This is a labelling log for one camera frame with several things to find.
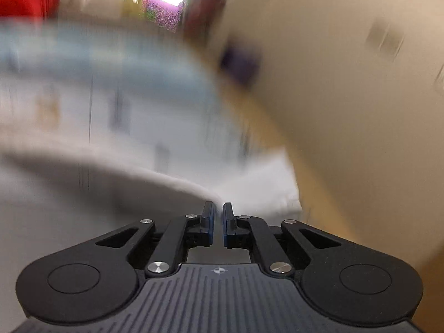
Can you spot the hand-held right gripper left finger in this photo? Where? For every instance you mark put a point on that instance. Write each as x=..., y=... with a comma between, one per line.
x=209, y=227

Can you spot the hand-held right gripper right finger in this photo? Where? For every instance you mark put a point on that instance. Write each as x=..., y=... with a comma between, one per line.
x=226, y=227

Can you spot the small white garment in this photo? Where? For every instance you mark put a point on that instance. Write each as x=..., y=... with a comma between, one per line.
x=104, y=187

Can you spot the lamp and deer printed bedsheet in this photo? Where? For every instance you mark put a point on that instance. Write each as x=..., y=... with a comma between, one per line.
x=145, y=125

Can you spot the purple box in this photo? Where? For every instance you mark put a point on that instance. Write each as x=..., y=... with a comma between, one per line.
x=241, y=62

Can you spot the light blue patterned quilt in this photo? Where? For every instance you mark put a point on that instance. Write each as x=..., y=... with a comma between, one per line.
x=104, y=55

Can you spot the wall socket plate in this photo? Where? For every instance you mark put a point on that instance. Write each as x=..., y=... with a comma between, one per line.
x=385, y=41

